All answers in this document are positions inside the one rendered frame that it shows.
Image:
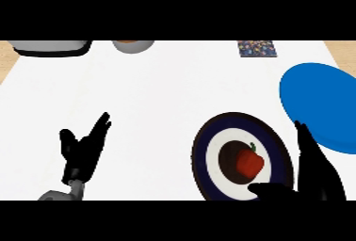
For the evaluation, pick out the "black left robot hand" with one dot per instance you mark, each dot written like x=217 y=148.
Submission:
x=82 y=150

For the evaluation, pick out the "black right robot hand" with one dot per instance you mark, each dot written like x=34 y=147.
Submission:
x=314 y=175

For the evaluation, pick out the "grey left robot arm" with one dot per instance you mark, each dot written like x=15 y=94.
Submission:
x=66 y=193

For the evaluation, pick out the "red bell pepper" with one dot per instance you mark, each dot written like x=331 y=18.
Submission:
x=249 y=163

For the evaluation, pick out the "dark blue ringed plate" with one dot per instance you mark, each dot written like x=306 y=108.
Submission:
x=217 y=157

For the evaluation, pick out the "grey appliance with black base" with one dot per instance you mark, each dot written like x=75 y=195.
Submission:
x=50 y=48

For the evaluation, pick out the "grey round cup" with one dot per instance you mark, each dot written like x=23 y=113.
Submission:
x=131 y=46

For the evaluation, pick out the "colourful patterned box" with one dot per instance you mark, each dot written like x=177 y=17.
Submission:
x=257 y=48

